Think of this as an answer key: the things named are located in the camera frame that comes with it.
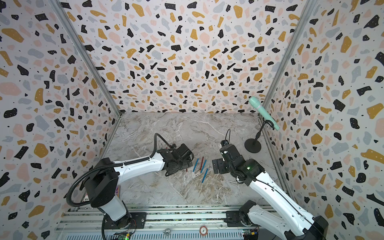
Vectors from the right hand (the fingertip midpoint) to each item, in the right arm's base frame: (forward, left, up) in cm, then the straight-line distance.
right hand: (223, 162), depth 76 cm
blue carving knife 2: (-2, +10, -17) cm, 20 cm away
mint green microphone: (+27, -17, +17) cm, 36 cm away
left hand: (+3, +18, -10) cm, 21 cm away
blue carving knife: (+6, +11, -16) cm, 20 cm away
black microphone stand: (+22, -24, -17) cm, 37 cm away
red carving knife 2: (+8, +12, -17) cm, 22 cm away
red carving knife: (+3, +21, -16) cm, 26 cm away
